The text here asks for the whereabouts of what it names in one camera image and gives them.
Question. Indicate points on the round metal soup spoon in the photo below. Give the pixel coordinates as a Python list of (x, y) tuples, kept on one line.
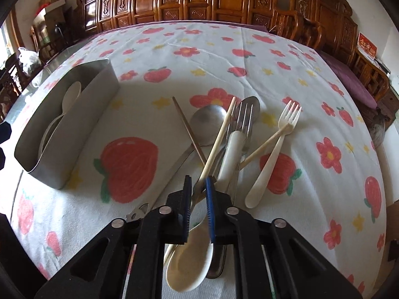
[(205, 124)]

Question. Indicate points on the long white plastic spoon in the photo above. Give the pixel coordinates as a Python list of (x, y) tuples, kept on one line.
[(187, 255)]

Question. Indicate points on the small white plastic spoon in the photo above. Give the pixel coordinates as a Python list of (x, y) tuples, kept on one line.
[(71, 95)]

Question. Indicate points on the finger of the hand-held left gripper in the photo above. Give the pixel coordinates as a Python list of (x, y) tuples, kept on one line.
[(4, 134), (2, 158)]

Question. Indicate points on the strawberry flower print tablecloth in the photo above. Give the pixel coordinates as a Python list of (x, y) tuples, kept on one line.
[(218, 68)]

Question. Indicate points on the red card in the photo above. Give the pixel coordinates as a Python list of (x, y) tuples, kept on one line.
[(367, 44)]

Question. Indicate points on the carved wooden armchair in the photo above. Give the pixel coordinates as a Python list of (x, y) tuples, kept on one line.
[(296, 21)]

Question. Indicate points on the light wooden chopstick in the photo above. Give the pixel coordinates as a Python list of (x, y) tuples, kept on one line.
[(222, 132), (232, 127), (258, 151)]

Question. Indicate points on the long purple seat cushion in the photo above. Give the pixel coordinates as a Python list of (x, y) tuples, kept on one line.
[(243, 26)]

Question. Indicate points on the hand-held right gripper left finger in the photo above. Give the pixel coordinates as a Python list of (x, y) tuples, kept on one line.
[(188, 215)]

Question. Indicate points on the white plastic fork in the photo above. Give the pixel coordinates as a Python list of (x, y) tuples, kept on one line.
[(265, 174)]

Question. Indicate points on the oval metal spoon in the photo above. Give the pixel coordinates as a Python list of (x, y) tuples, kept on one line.
[(255, 106)]

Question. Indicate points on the dark wooden chair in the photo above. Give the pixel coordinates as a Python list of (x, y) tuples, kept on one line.
[(11, 84)]

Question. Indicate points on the clear plastic bag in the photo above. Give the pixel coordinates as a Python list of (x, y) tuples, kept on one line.
[(29, 60)]

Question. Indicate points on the stainless steel utensil container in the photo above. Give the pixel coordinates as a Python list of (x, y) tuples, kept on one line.
[(78, 124)]

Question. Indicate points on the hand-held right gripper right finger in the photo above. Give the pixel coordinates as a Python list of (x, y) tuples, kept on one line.
[(210, 213)]

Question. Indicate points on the dark brown chopstick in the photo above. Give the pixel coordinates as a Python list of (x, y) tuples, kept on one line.
[(188, 127)]

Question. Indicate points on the white and red box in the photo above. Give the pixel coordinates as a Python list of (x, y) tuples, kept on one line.
[(50, 7)]

